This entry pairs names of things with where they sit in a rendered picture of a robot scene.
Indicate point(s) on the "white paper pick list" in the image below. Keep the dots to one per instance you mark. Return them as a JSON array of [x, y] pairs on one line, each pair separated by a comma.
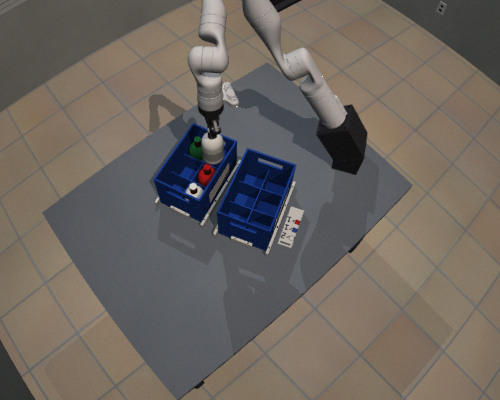
[[290, 227]]

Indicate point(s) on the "blue labelled bottle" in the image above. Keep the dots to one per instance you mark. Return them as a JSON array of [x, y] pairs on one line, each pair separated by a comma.
[[218, 164]]

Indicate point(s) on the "green bottle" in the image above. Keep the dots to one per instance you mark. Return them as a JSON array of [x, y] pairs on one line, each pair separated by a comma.
[[195, 149]]

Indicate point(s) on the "red bottle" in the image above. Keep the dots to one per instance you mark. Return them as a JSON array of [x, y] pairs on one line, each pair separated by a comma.
[[205, 176]]

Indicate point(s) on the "blue plastic crate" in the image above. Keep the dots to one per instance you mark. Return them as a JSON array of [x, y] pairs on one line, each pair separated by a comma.
[[235, 209], [183, 164]]

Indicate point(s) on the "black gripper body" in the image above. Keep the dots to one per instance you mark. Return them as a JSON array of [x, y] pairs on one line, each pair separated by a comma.
[[212, 115]]

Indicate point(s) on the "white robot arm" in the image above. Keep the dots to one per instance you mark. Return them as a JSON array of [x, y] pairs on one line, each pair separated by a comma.
[[206, 63]]

